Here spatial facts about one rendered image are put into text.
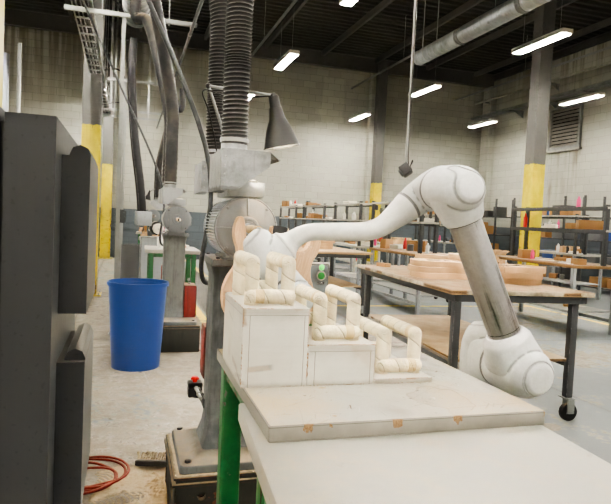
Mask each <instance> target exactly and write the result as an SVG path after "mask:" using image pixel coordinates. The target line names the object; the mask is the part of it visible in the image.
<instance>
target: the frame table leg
mask: <svg viewBox="0 0 611 504"><path fill-rule="evenodd" d="M239 404H240V402H239V400H238V398H237V397H236V395H235V393H234V392H233V390H232V388H231V387H230V385H229V383H228V382H227V381H226V380H225V371H224V370H223V368H222V370H221V395H220V418H219V442H218V466H217V490H216V504H238V501H239V478H240V455H241V432H242V430H241V427H240V424H239V421H238V411H239Z"/></svg>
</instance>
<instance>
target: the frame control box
mask: <svg viewBox="0 0 611 504"><path fill-rule="evenodd" d="M320 264H324V265H325V269H324V270H323V271H320V270H319V269H318V266H319V265H320ZM320 272H323V273H324V274H325V278H324V279H322V280H321V279H319V278H318V274H319V273H320ZM310 275H311V281H312V284H313V288H314V289H316V290H318V291H321V292H323V293H325V289H326V287H327V286H328V275H329V264H327V263H323V262H313V263H312V266H311V272H310Z"/></svg>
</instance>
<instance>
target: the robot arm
mask: <svg viewBox="0 0 611 504"><path fill-rule="evenodd" d="M485 193H486V186H485V182H484V179H483V178H482V176H481V175H480V174H479V173H478V172H477V171H475V170H474V169H472V168H470V167H467V166H463V165H447V166H443V165H442V166H437V167H434V168H431V169H429V170H427V171H426V172H424V173H423V174H421V175H420V176H419V177H417V178H416V179H415V180H413V181H412V182H411V183H410V184H408V185H407V186H406V187H405V188H404V189H403V190H402V191H401V192H400V193H399V194H398V195H397V196H396V197H395V199H394V200H393V201H392V202H391V203H390V205H389V206H388V207H387V208H386V209H385V210H384V211H383V212H382V213H381V214H380V215H379V216H378V217H377V218H375V219H373V220H370V221H367V222H355V223H312V224H305V225H302V226H299V227H296V228H294V229H292V230H290V231H288V232H286V233H274V234H271V233H270V232H269V231H268V230H265V229H261V228H260V229H255V230H253V231H252V232H251V233H250V234H249V235H248V236H247V237H246V238H245V239H244V242H243V249H244V251H245V252H248V253H250V254H253V255H256V256H257V257H258V258H259V259H260V280H265V274H266V257H267V254H268V253H269V252H272V251H273V252H277V253H281V254H285V255H288V256H291V257H293V258H294V259H296V253H297V250H298V249H299V247H300V246H301V245H303V244H304V243H306V242H309V241H315V240H326V241H369V240H375V239H378V238H381V237H384V236H386V235H388V234H390V233H392V232H393V231H395V230H397V229H399V228H400V227H402V226H404V225H406V224H408V223H410V222H412V221H413V220H415V219H417V218H419V217H420V216H422V215H423V214H425V213H426V212H431V211H434V212H435V213H436V215H437V216H438V218H439V219H440V221H441V222H442V224H443V225H444V226H445V227H446V228H448V229H450V232H451V235H452V238H453V240H454V243H455V246H456V249H457V251H458V254H459V257H460V260H461V263H462V265H463V268H464V271H465V274H466V276H467V279H468V282H469V285H470V288H471V290H472V293H473V296H474V299H475V301H476V304H477V307H478V310H479V312H480V315H481V318H482V321H474V322H472V323H471V324H470V325H469V326H468V327H467V329H466V331H465V333H464V335H463V338H462V342H461V349H460V362H459V370H460V371H462V372H464V373H466V374H468V375H470V376H472V377H474V378H476V379H479V380H481V381H483V382H485V383H487V384H489V385H491V386H493V387H495V388H498V389H500V390H502V391H504V392H506V393H508V394H510V395H513V396H516V397H520V398H534V397H535V396H539V395H541V394H543V393H545V392H546V391H548V390H549V389H550V387H551V386H552V384H553V382H554V369H553V366H552V364H551V362H550V360H549V358H548V357H547V356H546V355H545V354H544V353H543V351H542V350H541V348H540V347H539V345H538V344H537V342H536V340H535V339H534V337H533V335H532V334H531V332H530V331H529V330H528V329H527V328H525V327H523V326H521V325H519V323H518V320H517V317H516V315H515V312H514V309H513V306H512V303H511V300H510V297H509V295H508V292H507V289H506V286H505V283H504V280H503V277H502V275H501V272H500V269H499V266H498V263H497V260H496V257H495V255H494V252H493V249H492V246H491V243H490V240H489V238H488V235H487V232H486V229H485V226H484V223H483V220H482V217H483V214H484V197H485Z"/></svg>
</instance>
